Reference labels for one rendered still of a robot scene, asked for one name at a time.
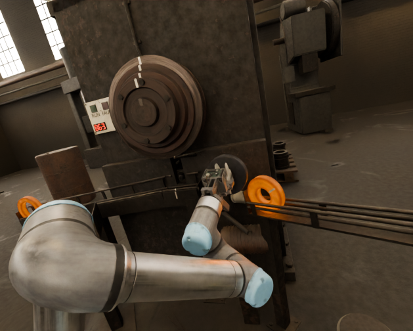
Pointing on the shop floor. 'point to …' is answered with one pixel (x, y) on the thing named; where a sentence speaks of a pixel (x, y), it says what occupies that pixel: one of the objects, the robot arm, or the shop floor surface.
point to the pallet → (283, 163)
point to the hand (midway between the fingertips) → (226, 169)
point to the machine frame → (195, 164)
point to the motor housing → (257, 242)
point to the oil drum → (66, 174)
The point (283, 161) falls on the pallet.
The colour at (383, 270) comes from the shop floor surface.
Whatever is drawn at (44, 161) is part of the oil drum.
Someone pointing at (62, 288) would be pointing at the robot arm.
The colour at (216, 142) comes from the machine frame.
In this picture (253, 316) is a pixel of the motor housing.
